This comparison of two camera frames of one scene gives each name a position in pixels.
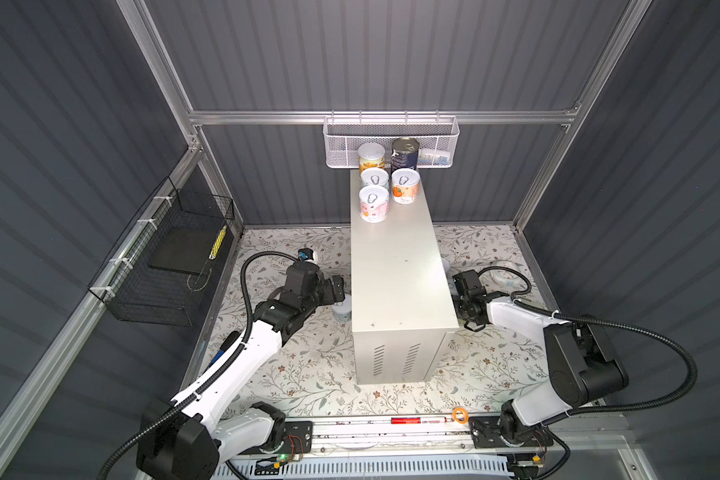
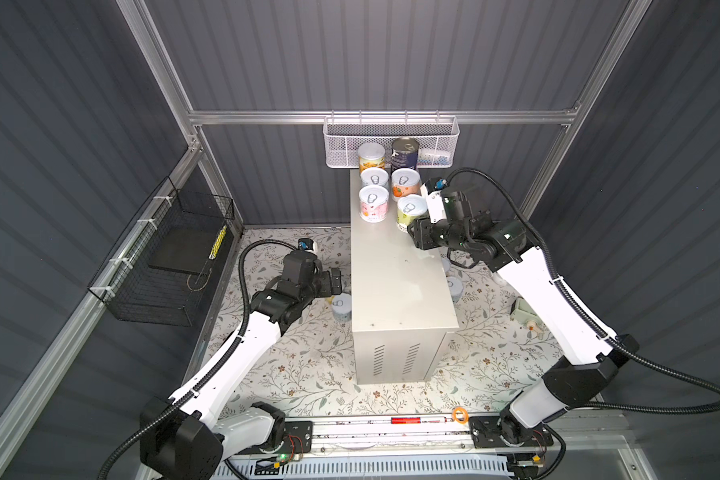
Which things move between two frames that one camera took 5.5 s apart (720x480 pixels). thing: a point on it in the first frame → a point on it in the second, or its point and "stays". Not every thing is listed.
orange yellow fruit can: (371, 155) stays
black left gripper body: (317, 299) stays
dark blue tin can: (404, 153) stays
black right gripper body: (459, 305) → (447, 236)
